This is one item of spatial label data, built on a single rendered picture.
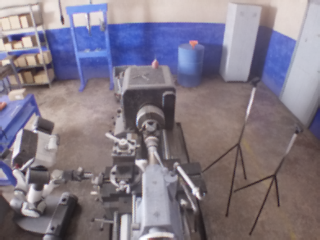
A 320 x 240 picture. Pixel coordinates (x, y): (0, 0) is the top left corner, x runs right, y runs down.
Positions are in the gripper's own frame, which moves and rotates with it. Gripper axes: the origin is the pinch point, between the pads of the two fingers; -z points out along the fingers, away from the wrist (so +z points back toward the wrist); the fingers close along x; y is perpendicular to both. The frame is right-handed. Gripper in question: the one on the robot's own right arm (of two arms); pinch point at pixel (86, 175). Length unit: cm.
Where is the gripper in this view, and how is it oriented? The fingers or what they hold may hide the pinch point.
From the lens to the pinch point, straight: 171.0
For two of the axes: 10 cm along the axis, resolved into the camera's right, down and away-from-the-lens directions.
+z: -10.0, 0.4, -0.6
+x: -0.7, -4.8, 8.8
